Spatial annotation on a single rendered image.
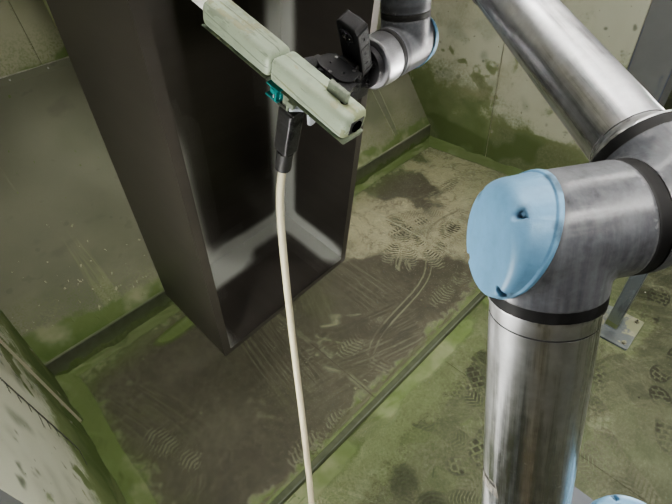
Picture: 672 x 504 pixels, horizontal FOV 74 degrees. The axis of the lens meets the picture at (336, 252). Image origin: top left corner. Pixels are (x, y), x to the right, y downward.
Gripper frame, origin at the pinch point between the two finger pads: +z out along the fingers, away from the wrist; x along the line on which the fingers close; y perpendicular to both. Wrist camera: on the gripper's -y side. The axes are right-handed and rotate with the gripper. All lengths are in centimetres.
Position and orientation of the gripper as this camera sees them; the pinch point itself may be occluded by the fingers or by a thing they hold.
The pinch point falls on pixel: (288, 95)
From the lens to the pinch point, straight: 70.5
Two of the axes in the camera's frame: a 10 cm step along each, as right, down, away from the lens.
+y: -2.2, 5.2, 8.2
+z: -6.6, 5.4, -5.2
